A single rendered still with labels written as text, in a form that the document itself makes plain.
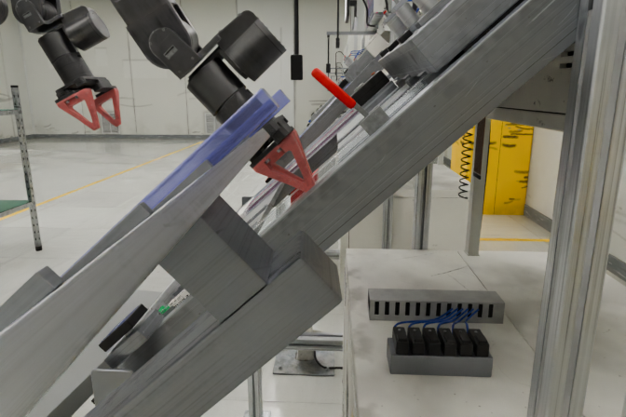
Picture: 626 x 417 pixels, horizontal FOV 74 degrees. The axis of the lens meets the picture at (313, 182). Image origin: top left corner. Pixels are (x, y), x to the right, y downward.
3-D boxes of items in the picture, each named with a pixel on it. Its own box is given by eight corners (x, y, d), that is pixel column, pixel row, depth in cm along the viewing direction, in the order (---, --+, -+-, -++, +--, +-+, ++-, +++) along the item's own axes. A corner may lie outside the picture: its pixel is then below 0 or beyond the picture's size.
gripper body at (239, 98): (292, 124, 59) (255, 84, 58) (283, 130, 49) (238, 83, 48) (259, 154, 60) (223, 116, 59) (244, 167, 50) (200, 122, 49)
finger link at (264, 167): (331, 166, 59) (285, 116, 58) (331, 176, 52) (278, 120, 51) (296, 196, 60) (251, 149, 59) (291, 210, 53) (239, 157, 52)
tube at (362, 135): (164, 318, 60) (158, 313, 60) (168, 313, 62) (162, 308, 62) (441, 73, 51) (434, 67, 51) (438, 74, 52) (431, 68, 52)
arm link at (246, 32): (158, 40, 55) (142, 43, 47) (219, -25, 53) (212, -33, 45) (225, 105, 59) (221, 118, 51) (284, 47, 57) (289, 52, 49)
